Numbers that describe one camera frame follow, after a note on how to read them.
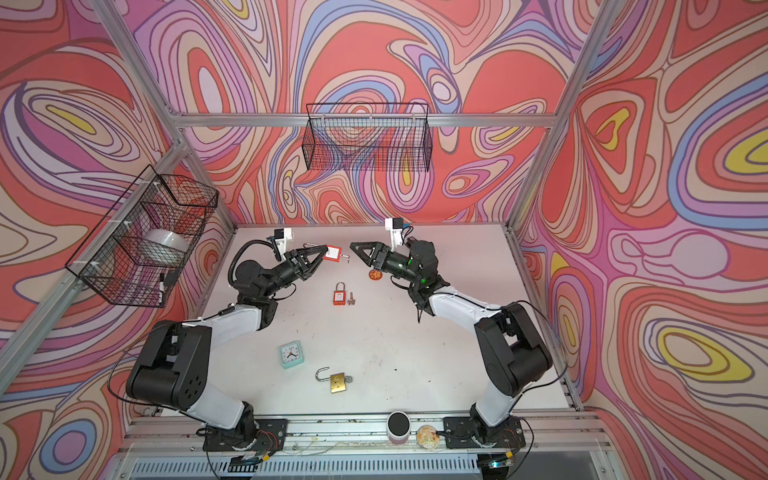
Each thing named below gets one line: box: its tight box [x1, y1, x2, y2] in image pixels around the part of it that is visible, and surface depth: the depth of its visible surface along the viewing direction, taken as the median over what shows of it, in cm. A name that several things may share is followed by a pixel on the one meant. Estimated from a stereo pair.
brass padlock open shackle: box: [315, 366, 347, 394], surface depth 82 cm
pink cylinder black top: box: [386, 410, 411, 445], surface depth 72 cm
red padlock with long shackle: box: [322, 245, 351, 263], surface depth 78 cm
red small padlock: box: [333, 281, 347, 306], surface depth 100 cm
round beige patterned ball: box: [416, 424, 440, 450], surface depth 75 cm
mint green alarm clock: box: [278, 340, 305, 369], surface depth 86 cm
